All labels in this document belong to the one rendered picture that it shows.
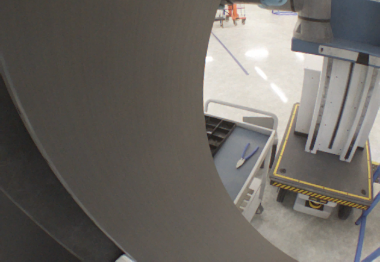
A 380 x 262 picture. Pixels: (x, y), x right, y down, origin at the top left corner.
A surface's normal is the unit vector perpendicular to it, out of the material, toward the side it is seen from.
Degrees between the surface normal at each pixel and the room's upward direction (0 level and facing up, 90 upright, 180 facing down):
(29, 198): 98
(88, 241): 82
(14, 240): 86
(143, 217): 84
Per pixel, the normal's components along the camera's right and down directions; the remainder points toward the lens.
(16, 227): 0.81, 0.22
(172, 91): 0.83, 0.40
